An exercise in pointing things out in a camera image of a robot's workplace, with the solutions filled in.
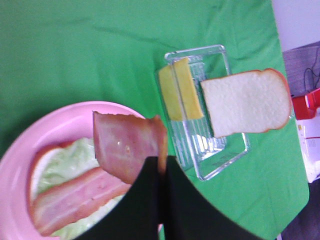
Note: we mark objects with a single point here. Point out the right clear plastic tray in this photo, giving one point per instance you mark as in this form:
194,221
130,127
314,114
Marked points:
195,144

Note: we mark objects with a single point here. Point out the yellow cheese slice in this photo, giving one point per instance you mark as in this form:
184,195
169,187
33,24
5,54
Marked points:
179,91

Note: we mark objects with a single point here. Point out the bread slice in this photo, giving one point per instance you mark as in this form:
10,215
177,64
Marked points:
40,160
253,101

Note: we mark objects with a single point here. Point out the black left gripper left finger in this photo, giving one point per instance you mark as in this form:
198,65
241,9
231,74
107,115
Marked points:
135,217

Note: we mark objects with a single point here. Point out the green lettuce leaf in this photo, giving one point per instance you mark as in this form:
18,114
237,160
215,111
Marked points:
66,165

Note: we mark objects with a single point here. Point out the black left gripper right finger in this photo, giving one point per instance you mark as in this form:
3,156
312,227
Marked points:
189,216

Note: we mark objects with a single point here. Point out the bacon strip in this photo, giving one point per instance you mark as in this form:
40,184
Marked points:
74,200
123,142

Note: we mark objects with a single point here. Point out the red and white box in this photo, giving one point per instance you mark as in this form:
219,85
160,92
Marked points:
307,115

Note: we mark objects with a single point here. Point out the green tablecloth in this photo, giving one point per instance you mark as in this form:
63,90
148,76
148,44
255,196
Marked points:
58,52

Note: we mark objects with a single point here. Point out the pink round plate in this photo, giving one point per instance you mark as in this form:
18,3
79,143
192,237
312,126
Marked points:
64,124

